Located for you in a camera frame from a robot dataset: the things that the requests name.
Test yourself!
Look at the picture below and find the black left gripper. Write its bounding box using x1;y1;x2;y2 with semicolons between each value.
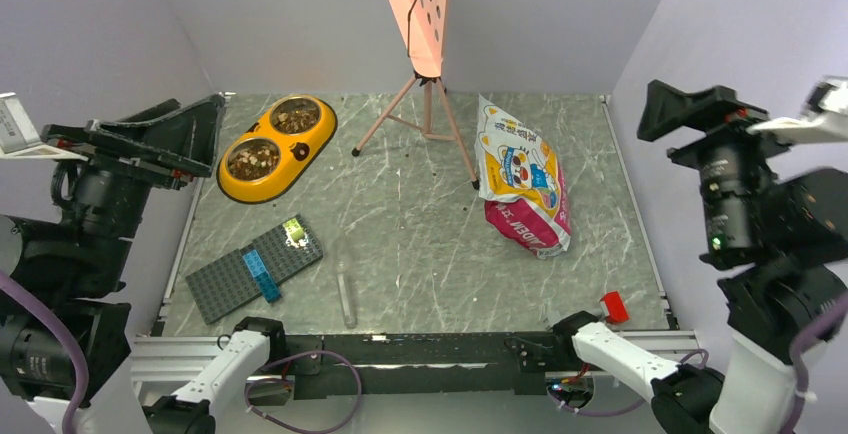
42;89;224;288

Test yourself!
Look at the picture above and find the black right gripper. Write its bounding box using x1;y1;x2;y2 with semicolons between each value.
635;75;821;253

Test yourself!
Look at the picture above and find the pet food bag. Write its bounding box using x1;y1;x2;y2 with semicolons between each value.
474;96;572;259

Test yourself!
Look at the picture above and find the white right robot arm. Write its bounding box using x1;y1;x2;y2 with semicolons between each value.
551;77;847;433

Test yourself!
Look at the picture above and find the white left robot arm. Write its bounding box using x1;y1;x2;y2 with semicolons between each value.
1;93;290;433

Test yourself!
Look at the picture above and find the yellow double pet bowl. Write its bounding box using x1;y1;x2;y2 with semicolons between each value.
216;95;338;204

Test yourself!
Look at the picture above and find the kibble in near bowl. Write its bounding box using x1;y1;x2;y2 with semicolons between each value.
226;139;280;181

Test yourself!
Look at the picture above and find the kibble in bowl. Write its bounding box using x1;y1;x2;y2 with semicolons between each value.
270;98;321;135
226;139;280;181

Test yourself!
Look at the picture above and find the kibble in far bowl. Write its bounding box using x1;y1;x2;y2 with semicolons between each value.
270;98;321;135

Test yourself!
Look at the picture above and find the blue building brick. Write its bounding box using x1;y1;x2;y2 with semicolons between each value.
242;249;282;304

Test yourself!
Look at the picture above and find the grey building baseplate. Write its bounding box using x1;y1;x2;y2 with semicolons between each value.
186;214;324;325

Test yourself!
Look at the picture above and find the red clamp block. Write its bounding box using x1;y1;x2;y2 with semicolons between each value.
600;291;630;325

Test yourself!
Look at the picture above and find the pink tripod stand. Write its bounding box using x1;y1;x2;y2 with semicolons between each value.
351;71;481;190

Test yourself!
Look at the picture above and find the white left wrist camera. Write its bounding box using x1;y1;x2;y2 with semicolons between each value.
1;92;86;161

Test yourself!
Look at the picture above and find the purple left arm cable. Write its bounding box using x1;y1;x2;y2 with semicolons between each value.
0;268;91;434

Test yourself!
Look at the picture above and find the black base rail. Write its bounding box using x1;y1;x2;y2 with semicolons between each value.
256;331;590;400

